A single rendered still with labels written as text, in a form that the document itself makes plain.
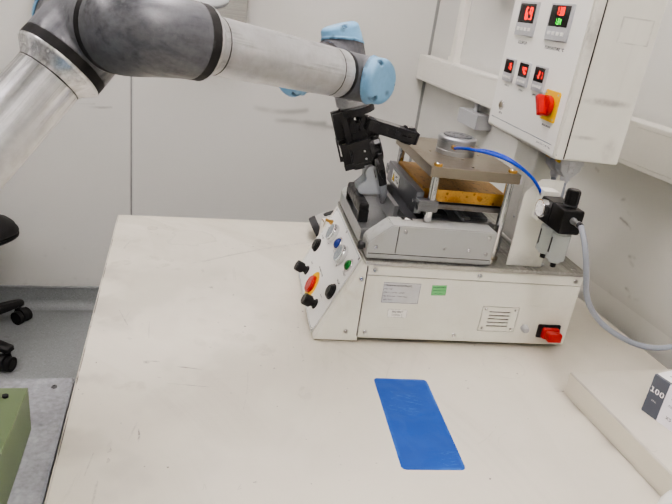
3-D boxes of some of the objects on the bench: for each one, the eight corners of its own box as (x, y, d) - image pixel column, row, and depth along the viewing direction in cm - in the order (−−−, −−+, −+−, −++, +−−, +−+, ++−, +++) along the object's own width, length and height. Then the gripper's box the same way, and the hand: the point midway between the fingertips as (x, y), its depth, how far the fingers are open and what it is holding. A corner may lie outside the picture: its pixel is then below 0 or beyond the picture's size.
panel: (298, 270, 147) (338, 206, 143) (311, 333, 120) (362, 258, 115) (291, 266, 147) (331, 203, 142) (303, 329, 120) (353, 254, 115)
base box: (498, 279, 159) (514, 218, 153) (569, 358, 125) (593, 284, 119) (297, 268, 149) (304, 202, 143) (314, 350, 116) (325, 269, 109)
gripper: (327, 107, 123) (349, 203, 131) (334, 116, 114) (356, 218, 123) (368, 97, 123) (387, 193, 132) (378, 105, 115) (397, 207, 124)
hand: (384, 196), depth 127 cm, fingers closed, pressing on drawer
